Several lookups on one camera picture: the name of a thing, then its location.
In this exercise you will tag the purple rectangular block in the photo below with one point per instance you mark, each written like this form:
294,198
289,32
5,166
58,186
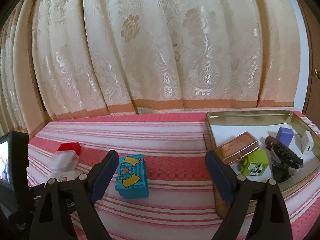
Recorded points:
285,135

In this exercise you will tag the white red cap bottle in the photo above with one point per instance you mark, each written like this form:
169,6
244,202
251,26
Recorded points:
64,162

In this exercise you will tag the brass door knob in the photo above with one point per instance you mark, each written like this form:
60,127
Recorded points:
317,73

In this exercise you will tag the cyan toy building block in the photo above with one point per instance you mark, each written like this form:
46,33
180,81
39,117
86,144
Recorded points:
132,179

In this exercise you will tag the gold metal tin tray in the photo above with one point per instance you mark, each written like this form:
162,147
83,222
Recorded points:
302,190

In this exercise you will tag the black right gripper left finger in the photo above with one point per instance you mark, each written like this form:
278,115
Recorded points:
75,197

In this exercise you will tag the white USB charger plug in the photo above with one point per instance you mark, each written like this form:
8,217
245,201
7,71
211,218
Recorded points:
307,143

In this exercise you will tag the brown rectangular case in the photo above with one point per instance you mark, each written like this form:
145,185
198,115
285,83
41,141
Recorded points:
237,148

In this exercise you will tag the green toy building block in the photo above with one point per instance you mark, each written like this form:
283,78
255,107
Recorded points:
254,164

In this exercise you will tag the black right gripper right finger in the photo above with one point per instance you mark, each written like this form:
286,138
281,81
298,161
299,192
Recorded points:
270,220

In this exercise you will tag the red white striped cloth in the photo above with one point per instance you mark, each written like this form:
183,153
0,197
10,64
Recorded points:
181,201

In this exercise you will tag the cream patterned curtain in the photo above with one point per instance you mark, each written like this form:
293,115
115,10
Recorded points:
63,59

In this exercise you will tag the black hair comb brush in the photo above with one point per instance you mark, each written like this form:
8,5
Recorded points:
285,163

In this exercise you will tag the brown wooden door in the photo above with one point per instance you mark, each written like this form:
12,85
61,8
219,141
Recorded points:
311,107

